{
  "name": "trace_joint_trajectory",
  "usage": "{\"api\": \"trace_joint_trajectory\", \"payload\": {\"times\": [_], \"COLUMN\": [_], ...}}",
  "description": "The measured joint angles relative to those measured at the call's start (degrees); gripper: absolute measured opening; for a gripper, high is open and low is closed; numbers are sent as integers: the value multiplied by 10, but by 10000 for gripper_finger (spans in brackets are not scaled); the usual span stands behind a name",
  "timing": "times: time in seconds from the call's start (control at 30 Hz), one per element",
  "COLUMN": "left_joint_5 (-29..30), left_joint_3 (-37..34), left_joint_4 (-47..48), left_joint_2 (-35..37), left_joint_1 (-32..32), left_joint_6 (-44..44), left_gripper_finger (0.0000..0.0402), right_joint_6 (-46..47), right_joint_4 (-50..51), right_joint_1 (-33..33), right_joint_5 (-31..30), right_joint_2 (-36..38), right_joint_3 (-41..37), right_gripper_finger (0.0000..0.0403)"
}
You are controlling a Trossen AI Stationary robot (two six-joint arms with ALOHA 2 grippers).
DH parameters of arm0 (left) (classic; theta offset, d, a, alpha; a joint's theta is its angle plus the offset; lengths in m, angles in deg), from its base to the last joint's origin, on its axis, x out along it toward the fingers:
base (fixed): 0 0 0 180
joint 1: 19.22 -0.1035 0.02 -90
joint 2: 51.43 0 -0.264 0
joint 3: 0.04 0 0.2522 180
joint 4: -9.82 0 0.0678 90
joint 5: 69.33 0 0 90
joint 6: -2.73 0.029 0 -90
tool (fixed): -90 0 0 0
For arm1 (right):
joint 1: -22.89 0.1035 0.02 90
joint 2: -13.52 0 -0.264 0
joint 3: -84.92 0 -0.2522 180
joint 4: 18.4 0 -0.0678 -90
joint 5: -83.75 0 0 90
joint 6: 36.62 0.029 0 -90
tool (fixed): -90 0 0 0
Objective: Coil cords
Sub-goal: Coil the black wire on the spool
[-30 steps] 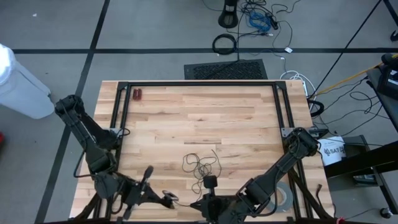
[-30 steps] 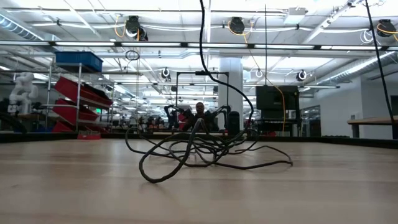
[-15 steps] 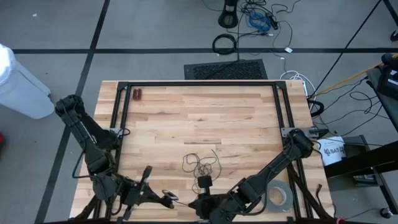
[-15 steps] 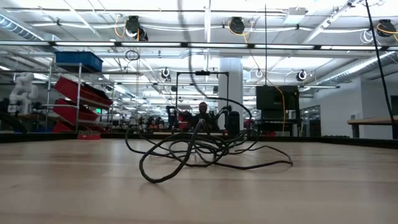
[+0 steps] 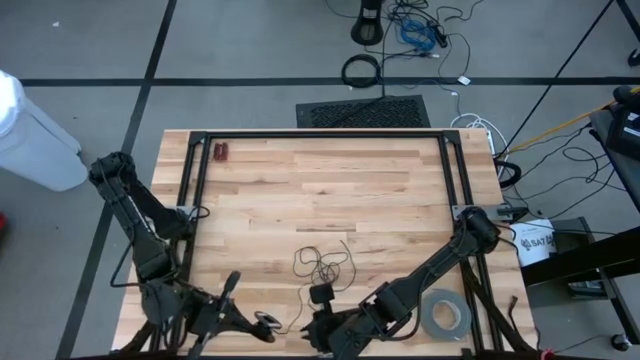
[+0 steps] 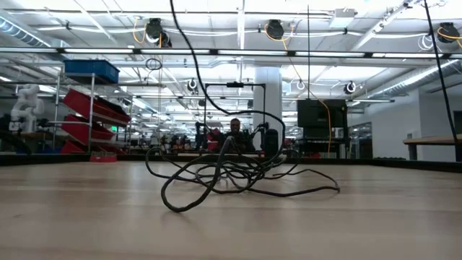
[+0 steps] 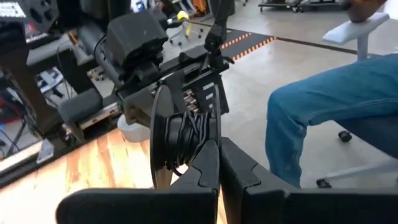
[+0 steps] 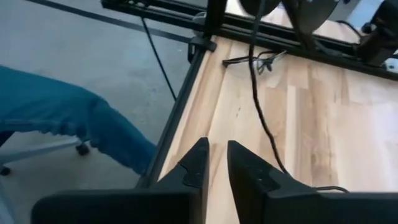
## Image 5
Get grey tape roll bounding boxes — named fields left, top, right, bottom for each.
left=417, top=288, right=473, bottom=344

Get black cart frame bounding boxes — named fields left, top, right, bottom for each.
left=519, top=214, right=640, bottom=301

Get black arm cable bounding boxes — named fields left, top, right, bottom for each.
left=382, top=279, right=427, bottom=344
left=109, top=234, right=151, bottom=290

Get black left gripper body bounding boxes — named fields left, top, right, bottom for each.
left=187, top=270, right=243, bottom=359

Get black cord spool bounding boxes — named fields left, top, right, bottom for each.
left=253, top=310, right=284, bottom=332

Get yellow power cord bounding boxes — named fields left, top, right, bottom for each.
left=497, top=85, right=640, bottom=157

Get thin black floor cable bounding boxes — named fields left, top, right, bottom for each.
left=497, top=0, right=615, bottom=157

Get brown-tipped black cable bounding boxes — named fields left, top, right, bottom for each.
left=506, top=294, right=522, bottom=332

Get white plastic bin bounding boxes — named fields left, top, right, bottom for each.
left=0, top=69, right=89, bottom=193

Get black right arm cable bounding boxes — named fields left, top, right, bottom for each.
left=382, top=279, right=427, bottom=344

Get tangled black floor cables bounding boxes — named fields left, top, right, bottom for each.
left=324, top=0, right=474, bottom=101

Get white paper label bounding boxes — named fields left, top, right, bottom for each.
left=510, top=218, right=558, bottom=268

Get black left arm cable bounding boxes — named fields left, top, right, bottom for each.
left=109, top=234, right=151, bottom=290

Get long thin black cord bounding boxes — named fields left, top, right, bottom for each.
left=277, top=239, right=358, bottom=335

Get black cylindrical stand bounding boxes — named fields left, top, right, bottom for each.
left=349, top=0, right=385, bottom=47

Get blue coiled floor cable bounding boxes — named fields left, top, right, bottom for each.
left=398, top=18, right=438, bottom=53

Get white power strip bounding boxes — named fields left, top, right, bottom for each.
left=483, top=127, right=499, bottom=157

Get black perforated floor mat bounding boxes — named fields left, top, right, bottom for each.
left=294, top=94, right=432, bottom=130

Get grey side desk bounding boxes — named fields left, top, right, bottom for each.
left=588, top=84, right=640, bottom=216

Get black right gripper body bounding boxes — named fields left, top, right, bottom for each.
left=309, top=282, right=356, bottom=354

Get black power strip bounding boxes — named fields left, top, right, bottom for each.
left=426, top=20, right=449, bottom=49

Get coiled black floor cable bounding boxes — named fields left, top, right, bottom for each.
left=341, top=53, right=383, bottom=90

